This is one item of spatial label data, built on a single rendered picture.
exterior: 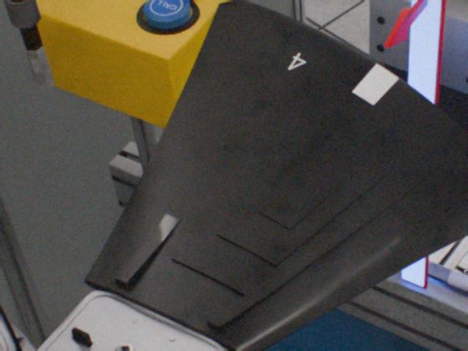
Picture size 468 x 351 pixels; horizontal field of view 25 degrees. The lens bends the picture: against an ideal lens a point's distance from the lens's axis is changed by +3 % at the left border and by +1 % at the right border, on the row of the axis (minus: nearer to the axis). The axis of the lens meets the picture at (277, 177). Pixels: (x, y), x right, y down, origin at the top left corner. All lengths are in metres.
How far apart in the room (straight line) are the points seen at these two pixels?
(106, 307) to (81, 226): 1.21
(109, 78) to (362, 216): 0.41
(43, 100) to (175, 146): 0.98
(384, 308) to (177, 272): 0.47
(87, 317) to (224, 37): 0.21
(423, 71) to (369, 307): 0.31
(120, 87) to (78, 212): 0.82
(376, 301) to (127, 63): 0.33
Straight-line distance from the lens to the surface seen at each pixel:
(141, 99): 0.94
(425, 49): 0.77
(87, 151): 1.71
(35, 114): 1.58
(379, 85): 0.66
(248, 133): 0.62
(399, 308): 1.00
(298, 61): 0.66
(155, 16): 0.91
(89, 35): 0.93
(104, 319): 0.56
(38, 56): 0.40
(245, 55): 0.66
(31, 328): 1.77
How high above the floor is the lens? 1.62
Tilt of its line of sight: 46 degrees down
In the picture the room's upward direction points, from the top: 5 degrees counter-clockwise
